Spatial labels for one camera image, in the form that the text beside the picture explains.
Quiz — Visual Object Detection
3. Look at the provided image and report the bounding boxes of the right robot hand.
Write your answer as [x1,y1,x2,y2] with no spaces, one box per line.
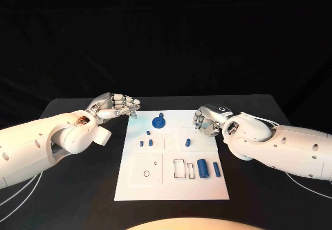
[192,103,234,137]

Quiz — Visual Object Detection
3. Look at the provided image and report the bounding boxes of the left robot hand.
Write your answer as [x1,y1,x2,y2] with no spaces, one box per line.
[86,92,142,125]

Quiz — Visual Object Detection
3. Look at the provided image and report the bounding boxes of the white task board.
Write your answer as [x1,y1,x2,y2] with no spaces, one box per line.
[114,110,231,201]

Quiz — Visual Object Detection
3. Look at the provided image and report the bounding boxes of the blue gear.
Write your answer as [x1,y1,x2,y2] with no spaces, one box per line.
[152,116,166,129]

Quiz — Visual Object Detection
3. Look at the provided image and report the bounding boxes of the thick blue cylinder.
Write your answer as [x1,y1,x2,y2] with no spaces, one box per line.
[197,159,211,179]

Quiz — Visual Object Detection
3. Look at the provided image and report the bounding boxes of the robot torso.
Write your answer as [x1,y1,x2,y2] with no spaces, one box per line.
[126,217,264,230]

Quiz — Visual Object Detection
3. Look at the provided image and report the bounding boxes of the white cable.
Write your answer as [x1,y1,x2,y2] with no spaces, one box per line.
[240,112,280,128]
[0,172,44,222]
[285,172,332,200]
[0,175,39,207]

